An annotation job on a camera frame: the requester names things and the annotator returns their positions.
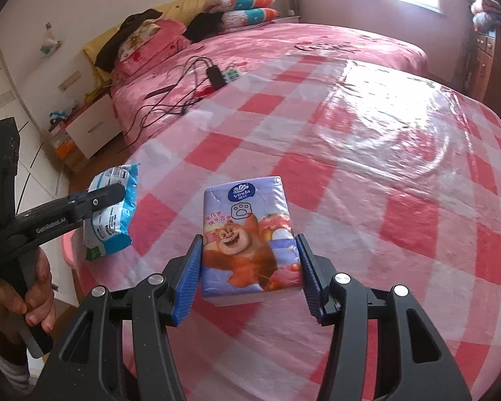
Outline blue white wipes pack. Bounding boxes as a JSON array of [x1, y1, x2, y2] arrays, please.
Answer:
[[83, 164, 139, 261]]

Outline purple bear tissue pack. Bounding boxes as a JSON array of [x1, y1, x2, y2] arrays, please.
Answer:
[[201, 176, 304, 306]]

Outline white nightstand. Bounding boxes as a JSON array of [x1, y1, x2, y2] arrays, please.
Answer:
[[66, 94, 122, 158]]

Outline pink checkered tablecloth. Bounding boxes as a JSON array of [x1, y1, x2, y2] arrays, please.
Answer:
[[76, 55, 501, 398]]

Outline dark brown garment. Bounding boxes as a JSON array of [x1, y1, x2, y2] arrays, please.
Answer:
[[95, 8, 163, 74]]

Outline pink bed with bedspread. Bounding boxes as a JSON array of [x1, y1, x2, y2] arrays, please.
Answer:
[[111, 23, 428, 150]]

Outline floral pillow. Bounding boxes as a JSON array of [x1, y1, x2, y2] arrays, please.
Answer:
[[117, 20, 160, 61]]

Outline black power adapter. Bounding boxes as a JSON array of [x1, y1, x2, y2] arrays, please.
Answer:
[[206, 65, 227, 91]]

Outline white power strip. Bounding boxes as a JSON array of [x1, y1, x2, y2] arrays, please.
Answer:
[[221, 65, 243, 84]]

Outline black garment by pillows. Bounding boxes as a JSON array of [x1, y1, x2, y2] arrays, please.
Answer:
[[183, 13, 224, 43]]

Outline brown wooden cabinet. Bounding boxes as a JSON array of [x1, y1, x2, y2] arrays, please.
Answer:
[[470, 25, 501, 119]]

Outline lower cartoon bolster pillow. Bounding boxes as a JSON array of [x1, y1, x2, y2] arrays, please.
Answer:
[[221, 7, 279, 29]]

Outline cartoon bolster pillow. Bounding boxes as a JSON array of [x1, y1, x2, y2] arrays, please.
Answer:
[[202, 0, 276, 14], [221, 7, 279, 29]]

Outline upper cartoon bolster pillow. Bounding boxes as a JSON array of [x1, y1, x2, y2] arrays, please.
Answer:
[[202, 0, 276, 14]]

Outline folded blankets on cabinet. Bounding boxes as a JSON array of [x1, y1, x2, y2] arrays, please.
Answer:
[[471, 0, 501, 33]]

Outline wall hook ornament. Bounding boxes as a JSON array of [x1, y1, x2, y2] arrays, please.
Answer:
[[39, 23, 62, 56]]

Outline black cables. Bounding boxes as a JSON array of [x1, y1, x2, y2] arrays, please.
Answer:
[[118, 55, 218, 151]]

